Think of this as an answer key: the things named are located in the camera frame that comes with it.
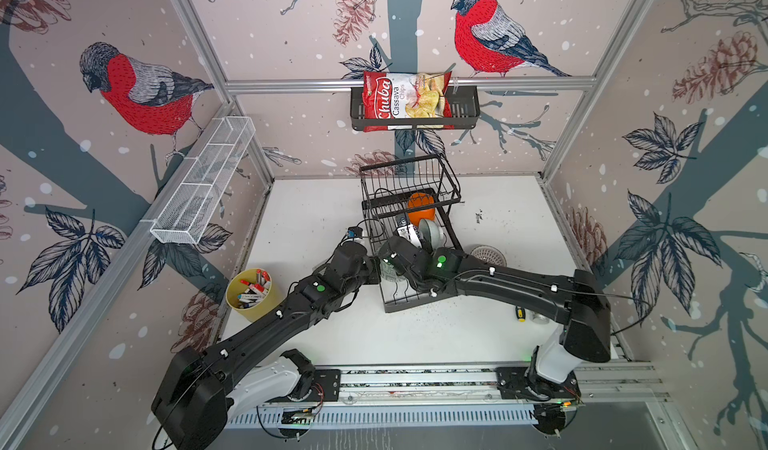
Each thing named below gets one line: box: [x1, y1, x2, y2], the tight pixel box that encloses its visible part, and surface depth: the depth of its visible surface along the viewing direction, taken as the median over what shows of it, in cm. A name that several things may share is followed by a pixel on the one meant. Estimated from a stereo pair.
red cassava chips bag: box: [362, 71, 455, 132], surface depth 90 cm
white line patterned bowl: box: [470, 245, 507, 267], surface depth 97 cm
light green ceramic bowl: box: [418, 219, 446, 253], surface depth 96 cm
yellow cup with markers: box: [226, 268, 283, 322], surface depth 81 cm
